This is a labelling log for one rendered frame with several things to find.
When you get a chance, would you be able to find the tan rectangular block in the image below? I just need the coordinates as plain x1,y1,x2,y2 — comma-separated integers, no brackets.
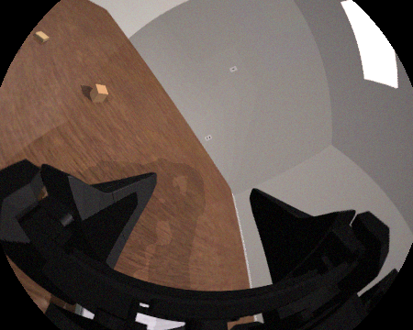
34,30,49,43

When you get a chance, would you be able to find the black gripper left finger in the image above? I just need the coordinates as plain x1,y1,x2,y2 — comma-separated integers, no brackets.
41,164,156,269

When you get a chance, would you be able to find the small tan cube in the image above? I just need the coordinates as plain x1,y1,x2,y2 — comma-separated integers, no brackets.
89,84,108,103

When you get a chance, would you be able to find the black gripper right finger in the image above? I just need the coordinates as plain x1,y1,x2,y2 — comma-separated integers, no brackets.
250,188,356,283

